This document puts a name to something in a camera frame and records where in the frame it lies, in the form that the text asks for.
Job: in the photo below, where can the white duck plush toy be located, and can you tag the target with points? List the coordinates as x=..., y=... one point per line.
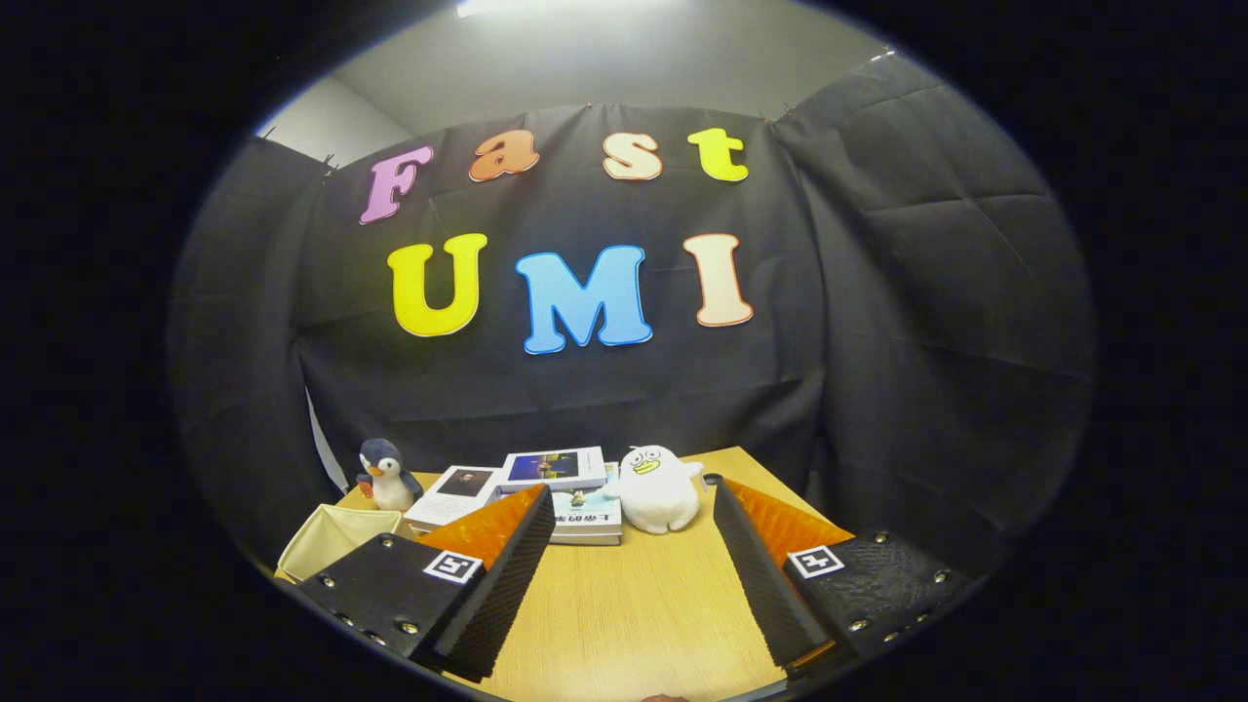
x=658, y=492

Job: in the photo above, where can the white book with portrait cover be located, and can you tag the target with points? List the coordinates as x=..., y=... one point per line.
x=453, y=497

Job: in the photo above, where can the book with blue photo cover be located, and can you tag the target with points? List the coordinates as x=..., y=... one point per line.
x=551, y=468

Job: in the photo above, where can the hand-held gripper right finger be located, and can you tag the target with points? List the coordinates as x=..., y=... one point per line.
x=765, y=585

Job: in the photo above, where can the penguin plush toy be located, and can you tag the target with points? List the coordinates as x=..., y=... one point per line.
x=390, y=483

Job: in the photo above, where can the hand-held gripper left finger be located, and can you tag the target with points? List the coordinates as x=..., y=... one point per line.
x=507, y=575

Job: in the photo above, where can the ceiling light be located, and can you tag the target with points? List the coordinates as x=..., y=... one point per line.
x=546, y=7

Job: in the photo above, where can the beige fabric storage box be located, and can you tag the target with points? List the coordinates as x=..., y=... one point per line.
x=331, y=536

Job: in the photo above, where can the thick book with teal cover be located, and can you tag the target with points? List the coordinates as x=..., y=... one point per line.
x=590, y=517

